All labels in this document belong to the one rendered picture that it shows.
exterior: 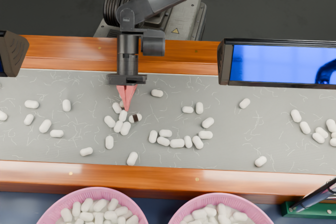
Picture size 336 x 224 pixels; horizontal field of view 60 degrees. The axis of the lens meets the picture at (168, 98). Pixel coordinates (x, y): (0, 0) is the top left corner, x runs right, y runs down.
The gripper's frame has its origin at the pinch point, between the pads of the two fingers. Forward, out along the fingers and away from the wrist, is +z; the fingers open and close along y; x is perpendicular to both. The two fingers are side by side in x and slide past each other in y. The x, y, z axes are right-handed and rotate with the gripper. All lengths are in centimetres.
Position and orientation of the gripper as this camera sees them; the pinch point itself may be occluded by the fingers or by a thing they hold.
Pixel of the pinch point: (126, 107)
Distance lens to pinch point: 80.8
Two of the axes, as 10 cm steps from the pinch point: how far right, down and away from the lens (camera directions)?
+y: 10.0, 0.4, -0.2
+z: -0.3, 9.9, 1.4
